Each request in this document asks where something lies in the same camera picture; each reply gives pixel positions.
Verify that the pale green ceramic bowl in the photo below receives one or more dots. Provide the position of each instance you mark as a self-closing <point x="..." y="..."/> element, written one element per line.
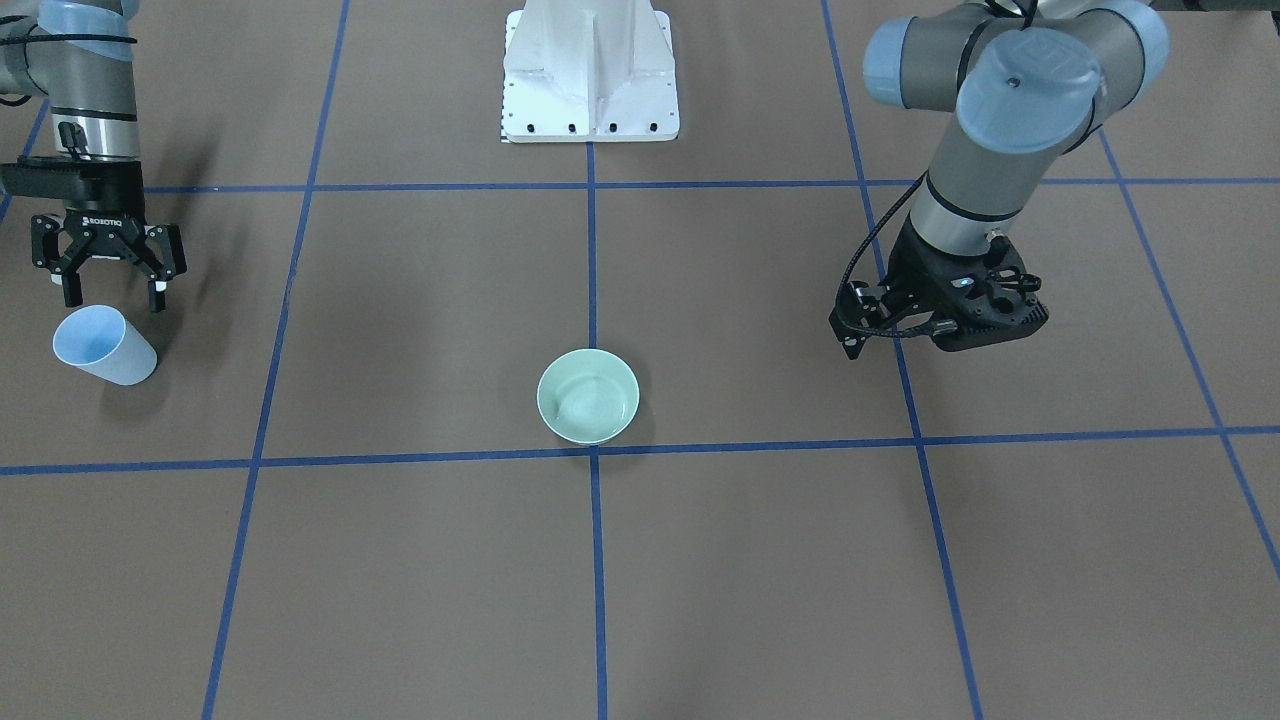
<point x="588" y="396"/>

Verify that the light blue plastic cup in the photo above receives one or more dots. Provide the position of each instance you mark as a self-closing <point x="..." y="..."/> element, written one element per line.
<point x="100" y="341"/>

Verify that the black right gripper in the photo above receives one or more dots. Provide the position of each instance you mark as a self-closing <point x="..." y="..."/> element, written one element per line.
<point x="106" y="225"/>

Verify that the white central pedestal column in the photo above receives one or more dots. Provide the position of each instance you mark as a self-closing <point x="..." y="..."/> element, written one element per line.
<point x="589" y="72"/>

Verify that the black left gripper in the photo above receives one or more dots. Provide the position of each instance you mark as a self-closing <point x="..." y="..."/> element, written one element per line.
<point x="912" y="268"/>

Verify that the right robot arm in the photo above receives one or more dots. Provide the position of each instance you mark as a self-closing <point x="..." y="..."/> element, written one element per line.
<point x="79" y="56"/>

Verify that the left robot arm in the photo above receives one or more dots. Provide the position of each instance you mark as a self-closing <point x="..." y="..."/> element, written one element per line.
<point x="1022" y="89"/>

